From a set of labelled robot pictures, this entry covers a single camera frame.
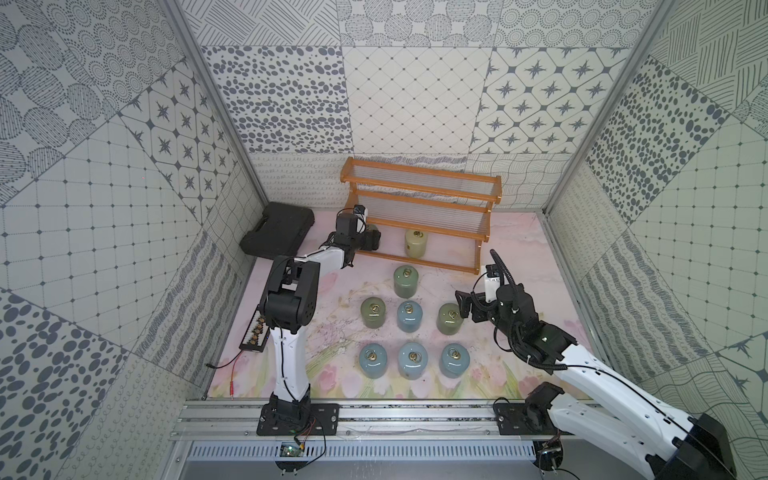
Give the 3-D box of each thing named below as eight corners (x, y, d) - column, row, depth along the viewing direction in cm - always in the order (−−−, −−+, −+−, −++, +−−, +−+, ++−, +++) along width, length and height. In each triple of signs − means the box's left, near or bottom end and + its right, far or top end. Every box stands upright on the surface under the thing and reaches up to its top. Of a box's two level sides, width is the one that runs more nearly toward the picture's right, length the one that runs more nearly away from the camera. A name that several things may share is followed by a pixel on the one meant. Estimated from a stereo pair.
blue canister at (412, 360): (398, 379, 82) (399, 370, 75) (398, 352, 87) (398, 340, 80) (425, 380, 82) (428, 370, 75) (423, 352, 87) (426, 340, 80)
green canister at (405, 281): (393, 298, 98) (393, 284, 91) (393, 278, 103) (393, 264, 96) (417, 298, 98) (419, 284, 91) (416, 278, 103) (417, 264, 96)
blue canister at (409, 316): (397, 332, 91) (397, 321, 84) (397, 312, 95) (397, 300, 89) (421, 332, 91) (423, 321, 84) (420, 312, 95) (421, 300, 89)
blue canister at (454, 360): (440, 378, 82) (444, 369, 76) (438, 353, 87) (441, 343, 80) (465, 378, 82) (471, 369, 76) (462, 353, 87) (467, 343, 80)
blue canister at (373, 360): (357, 371, 84) (354, 361, 77) (370, 349, 88) (368, 338, 81) (377, 382, 82) (375, 373, 75) (389, 360, 86) (389, 349, 79)
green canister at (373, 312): (362, 328, 92) (359, 316, 85) (363, 309, 96) (361, 296, 89) (385, 328, 92) (384, 316, 85) (385, 309, 96) (385, 296, 89)
